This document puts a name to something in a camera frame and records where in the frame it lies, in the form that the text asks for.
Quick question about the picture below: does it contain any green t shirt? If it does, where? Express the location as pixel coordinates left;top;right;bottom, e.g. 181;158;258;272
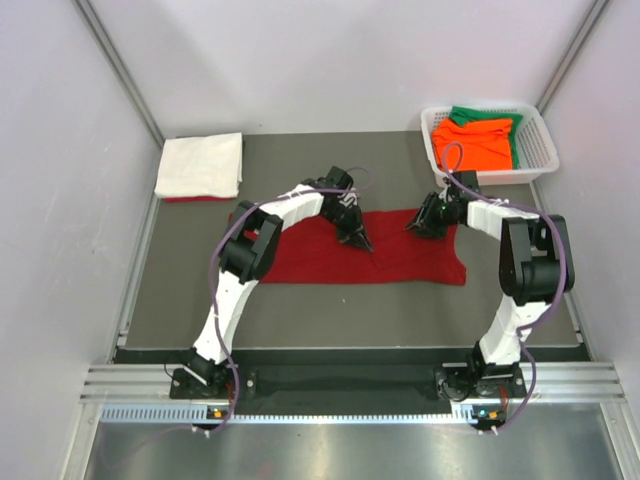
448;106;523;170

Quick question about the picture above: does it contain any orange t shirt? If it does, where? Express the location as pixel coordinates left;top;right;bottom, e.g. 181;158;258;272
431;118;513;172

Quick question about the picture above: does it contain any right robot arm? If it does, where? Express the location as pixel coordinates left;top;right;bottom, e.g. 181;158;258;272
406;170;575;402

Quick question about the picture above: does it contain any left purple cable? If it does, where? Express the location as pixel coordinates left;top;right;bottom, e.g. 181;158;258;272
206;165;374;437

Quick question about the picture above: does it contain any grey slotted cable duct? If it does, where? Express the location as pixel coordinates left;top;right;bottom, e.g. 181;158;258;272
99;402;507;425

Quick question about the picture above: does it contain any aluminium frame rail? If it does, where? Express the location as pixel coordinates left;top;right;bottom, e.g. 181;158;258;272
80;362;626;404

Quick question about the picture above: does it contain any white plastic basket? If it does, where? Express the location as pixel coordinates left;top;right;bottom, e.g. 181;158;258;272
421;104;560;186

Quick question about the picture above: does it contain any dark red t shirt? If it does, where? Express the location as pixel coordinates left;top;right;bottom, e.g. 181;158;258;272
227;207;468;288

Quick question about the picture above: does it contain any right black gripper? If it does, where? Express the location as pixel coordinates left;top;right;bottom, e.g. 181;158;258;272
405;192;460;240

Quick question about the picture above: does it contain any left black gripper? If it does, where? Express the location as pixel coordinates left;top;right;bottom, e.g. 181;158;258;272
320;201;371;252

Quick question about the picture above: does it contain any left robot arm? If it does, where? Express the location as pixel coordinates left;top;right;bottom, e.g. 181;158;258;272
170;166;373;399

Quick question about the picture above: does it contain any folded red t shirt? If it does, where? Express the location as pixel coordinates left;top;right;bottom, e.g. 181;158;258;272
163;196;234;203

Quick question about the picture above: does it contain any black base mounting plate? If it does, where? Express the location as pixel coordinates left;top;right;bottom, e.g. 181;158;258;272
165;348;525;416

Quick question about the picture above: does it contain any folded white t shirt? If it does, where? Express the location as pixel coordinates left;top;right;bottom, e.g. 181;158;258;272
154;132;243;200

